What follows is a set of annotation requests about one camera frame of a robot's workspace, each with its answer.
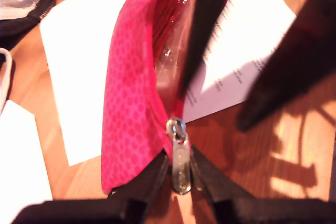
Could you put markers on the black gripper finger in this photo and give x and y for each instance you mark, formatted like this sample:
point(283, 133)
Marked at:
point(204, 24)
point(147, 182)
point(288, 77)
point(215, 182)

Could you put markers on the silver zipper pull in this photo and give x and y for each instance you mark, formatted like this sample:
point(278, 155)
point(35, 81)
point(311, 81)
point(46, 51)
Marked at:
point(181, 171)

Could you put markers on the red zip pouch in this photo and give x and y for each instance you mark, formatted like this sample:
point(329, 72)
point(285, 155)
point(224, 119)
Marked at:
point(126, 103)

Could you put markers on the white printed letter sheet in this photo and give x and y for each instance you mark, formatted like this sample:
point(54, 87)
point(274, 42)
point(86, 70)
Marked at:
point(78, 77)

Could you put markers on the white LeRobot paper sheet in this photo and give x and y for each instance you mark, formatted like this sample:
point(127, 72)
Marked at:
point(18, 169)

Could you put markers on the black grey hooded jacket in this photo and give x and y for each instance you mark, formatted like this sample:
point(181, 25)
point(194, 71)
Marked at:
point(15, 30)

